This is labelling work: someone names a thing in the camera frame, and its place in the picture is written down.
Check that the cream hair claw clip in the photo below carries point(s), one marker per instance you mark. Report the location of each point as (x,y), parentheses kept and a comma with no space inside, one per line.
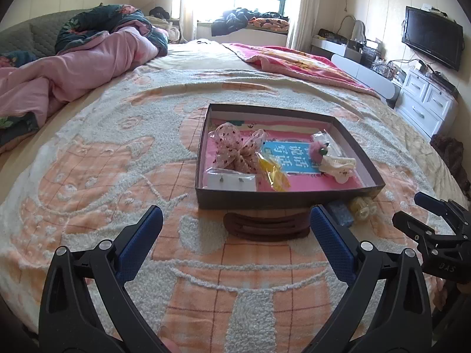
(338,167)

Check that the white grey bench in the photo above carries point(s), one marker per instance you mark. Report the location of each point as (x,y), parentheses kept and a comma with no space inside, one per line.
(364,73)

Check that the white window seat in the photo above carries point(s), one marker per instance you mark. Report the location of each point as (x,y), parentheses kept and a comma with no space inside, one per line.
(235,38)

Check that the dark floral duvet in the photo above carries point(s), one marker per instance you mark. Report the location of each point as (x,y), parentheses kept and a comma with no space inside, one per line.
(106,18)

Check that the dark cardboard box tray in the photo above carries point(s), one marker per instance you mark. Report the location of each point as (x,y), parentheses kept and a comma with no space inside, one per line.
(287,198)

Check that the pink printed blanket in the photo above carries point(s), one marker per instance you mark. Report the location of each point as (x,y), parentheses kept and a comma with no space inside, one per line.
(294,62)

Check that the dark clothes pile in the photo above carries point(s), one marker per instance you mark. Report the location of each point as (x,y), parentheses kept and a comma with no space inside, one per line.
(239,20)

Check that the pink book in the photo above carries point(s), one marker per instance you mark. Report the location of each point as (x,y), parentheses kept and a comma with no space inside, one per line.
(290,161)

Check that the black television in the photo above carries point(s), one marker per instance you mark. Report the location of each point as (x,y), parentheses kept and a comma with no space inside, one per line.
(432,36)

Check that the brown cloth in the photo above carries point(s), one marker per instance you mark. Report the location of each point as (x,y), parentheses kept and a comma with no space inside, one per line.
(452,154)

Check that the white earring card packet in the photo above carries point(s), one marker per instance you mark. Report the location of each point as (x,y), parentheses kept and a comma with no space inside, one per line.
(230,180)

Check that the cream curtain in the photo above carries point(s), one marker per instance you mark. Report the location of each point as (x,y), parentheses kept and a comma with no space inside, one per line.
(187,11)
(303,11)

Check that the white drawer cabinet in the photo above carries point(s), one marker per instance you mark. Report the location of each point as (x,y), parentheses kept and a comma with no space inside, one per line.
(423,99)

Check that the black garment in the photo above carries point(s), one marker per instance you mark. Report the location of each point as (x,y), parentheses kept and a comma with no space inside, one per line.
(160,11)

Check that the pink quilt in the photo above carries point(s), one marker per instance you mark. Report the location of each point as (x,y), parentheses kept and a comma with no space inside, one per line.
(73,70)

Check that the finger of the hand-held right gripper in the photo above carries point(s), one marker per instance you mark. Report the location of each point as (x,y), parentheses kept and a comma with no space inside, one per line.
(412,228)
(428,202)

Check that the pink polka dot hair bow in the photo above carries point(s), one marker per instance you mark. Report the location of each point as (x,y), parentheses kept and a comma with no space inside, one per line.
(235,147)

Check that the blue hair clip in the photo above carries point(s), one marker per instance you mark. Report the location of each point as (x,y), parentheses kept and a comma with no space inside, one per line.
(341,214)

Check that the person's left hand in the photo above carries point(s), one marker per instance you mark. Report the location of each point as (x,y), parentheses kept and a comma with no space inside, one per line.
(170,345)

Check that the yellow earrings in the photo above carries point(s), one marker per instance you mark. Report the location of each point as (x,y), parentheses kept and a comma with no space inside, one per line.
(276,174)

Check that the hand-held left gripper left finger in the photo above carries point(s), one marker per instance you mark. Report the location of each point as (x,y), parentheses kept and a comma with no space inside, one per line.
(141,235)

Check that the brown hair clip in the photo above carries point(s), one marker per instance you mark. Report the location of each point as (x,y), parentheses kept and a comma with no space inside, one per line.
(265,226)

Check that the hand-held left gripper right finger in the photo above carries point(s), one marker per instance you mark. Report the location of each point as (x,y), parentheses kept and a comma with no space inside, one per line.
(331,235)

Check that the grey quilted headboard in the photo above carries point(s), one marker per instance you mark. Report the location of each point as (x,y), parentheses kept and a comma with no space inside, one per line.
(36,33)

